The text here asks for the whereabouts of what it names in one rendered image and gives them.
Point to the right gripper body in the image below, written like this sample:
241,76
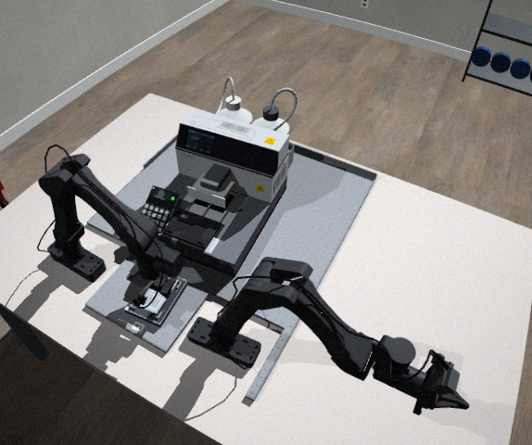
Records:
419,386

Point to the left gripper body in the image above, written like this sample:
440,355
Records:
147,278

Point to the black raised edge strip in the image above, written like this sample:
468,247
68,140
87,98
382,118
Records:
302,148

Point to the white multi-well plate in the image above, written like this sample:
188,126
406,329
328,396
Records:
157,302

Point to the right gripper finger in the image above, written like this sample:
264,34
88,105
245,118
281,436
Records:
443,402
456,394

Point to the white plastic bottle with cap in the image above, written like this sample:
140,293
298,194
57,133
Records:
234,111

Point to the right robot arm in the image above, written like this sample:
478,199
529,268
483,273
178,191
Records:
349,353

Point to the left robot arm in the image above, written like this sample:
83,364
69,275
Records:
68,229

